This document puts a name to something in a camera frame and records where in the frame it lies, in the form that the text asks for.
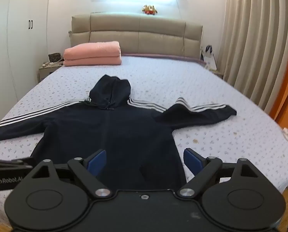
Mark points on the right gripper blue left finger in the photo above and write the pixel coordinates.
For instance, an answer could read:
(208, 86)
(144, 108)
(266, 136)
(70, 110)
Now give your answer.
(92, 165)

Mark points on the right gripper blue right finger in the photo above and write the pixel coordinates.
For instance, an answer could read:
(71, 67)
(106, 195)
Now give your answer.
(196, 163)

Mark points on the black hoodie with white stripes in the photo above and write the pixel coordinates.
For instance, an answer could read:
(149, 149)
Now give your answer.
(136, 135)

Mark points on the floral quilted bed cover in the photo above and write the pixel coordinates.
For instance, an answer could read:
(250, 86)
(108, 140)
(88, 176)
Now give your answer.
(250, 134)

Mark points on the white paper shopping bag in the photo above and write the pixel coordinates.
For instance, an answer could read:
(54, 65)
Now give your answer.
(208, 58)

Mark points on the beige nightstand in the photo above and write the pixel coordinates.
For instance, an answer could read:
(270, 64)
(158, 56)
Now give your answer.
(46, 70)

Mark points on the folded pink blanket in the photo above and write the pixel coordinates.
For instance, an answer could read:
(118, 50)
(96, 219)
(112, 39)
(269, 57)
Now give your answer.
(93, 54)

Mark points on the brown patterned pouch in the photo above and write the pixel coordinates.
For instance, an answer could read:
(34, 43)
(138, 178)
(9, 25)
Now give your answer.
(54, 57)

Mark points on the beige pleated curtain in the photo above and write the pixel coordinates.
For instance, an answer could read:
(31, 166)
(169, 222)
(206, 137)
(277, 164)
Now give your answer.
(254, 49)

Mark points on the beige padded headboard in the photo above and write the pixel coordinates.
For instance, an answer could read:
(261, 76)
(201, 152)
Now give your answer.
(139, 33)

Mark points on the yellow plush toy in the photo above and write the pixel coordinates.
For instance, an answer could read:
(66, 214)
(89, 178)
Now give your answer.
(149, 10)

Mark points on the white wardrobe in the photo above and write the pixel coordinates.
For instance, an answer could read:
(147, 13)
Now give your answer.
(23, 47)

